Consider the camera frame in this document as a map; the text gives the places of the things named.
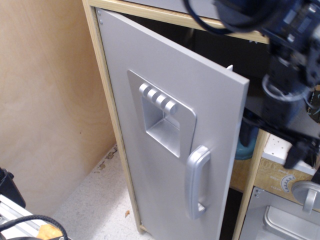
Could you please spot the silver fridge door handle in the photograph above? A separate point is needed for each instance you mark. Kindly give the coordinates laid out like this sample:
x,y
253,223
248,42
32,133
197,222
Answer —
x,y
193,173

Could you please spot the grey upper freezer door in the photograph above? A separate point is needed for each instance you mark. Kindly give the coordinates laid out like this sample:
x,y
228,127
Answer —
x,y
203,8

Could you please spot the silver oven knob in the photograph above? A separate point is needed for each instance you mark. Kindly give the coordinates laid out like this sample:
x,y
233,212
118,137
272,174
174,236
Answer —
x,y
307,193

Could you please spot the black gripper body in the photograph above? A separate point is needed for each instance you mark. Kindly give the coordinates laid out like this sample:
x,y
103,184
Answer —
x,y
288,121

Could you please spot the white speckled stove top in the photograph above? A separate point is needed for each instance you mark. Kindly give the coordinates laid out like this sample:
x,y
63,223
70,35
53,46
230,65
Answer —
x,y
276,149

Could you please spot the grey toy fridge door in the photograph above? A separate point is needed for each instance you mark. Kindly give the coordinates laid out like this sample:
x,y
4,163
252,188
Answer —
x,y
217,96

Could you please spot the black box on rail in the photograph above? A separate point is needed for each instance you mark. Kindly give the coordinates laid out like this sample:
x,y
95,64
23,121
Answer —
x,y
9,189

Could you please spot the silver oven door handle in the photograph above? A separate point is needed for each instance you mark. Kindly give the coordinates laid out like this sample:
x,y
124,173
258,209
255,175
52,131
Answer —
x,y
289,226

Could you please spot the grey oven door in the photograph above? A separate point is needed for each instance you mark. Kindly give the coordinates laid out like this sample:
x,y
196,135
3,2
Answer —
x,y
253,227

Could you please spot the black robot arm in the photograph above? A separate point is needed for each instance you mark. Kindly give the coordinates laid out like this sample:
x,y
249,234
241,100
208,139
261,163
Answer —
x,y
293,30

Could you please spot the orange tape piece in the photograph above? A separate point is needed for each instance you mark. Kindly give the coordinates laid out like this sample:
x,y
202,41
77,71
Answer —
x,y
48,232

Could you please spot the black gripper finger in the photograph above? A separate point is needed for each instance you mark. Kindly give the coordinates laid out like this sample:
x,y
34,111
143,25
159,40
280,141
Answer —
x,y
300,151
248,133

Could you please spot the aluminium extrusion rail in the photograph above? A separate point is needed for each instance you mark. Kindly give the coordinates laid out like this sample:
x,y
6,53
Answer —
x,y
16,223

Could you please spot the silver ice dispenser panel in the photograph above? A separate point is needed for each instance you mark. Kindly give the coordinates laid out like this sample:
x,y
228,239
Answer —
x,y
164,118

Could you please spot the wooden toy kitchen frame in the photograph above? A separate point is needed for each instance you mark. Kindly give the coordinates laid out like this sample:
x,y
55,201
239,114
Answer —
x,y
246,54

